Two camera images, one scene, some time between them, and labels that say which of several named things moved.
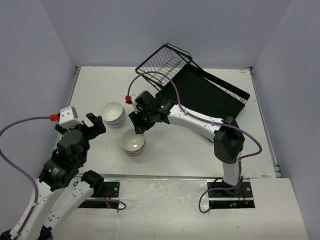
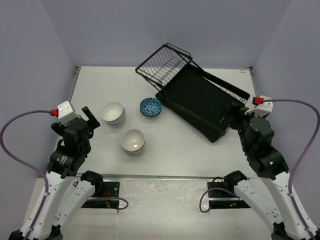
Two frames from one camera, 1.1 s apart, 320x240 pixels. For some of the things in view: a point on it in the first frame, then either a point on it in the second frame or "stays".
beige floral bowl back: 132,142 stays
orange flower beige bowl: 136,154 stays
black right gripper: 140,126 → 237,110
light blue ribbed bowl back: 113,112 stays
